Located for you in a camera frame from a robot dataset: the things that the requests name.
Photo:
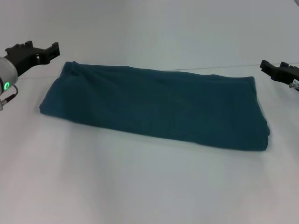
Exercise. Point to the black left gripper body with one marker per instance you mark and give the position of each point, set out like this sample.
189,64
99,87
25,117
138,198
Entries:
23,57

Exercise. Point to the teal blue shirt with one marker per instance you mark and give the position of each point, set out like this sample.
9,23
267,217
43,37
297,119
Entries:
151,105

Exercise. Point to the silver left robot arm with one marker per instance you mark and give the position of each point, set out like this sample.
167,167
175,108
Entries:
7,77

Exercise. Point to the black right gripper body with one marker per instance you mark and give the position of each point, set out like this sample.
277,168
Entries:
286,74

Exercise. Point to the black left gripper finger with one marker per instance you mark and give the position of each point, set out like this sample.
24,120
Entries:
52,52

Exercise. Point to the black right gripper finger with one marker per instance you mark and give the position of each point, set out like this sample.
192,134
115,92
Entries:
266,67

